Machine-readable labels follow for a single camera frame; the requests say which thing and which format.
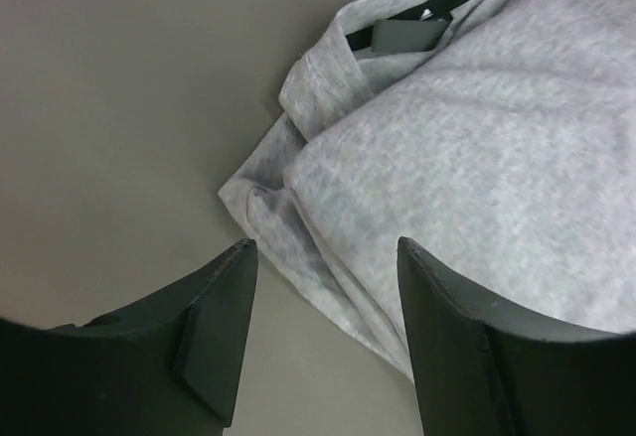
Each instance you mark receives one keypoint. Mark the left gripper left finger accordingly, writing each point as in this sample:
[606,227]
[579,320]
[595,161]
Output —
[167,364]

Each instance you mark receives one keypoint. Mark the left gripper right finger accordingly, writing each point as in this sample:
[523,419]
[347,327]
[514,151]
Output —
[484,365]

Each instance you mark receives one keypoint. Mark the grey t shirt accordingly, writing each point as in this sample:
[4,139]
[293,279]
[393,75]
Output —
[507,151]

